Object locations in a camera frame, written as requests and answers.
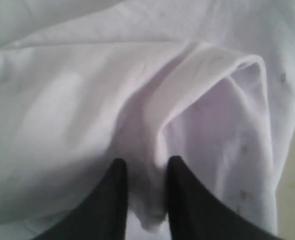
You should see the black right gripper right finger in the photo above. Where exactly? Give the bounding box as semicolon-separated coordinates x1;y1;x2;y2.
166;156;278;240

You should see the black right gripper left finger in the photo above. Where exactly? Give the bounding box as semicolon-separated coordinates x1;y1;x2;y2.
35;158;127;240

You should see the white t-shirt red lettering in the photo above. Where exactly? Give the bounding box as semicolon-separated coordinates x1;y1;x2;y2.
0;0;295;240

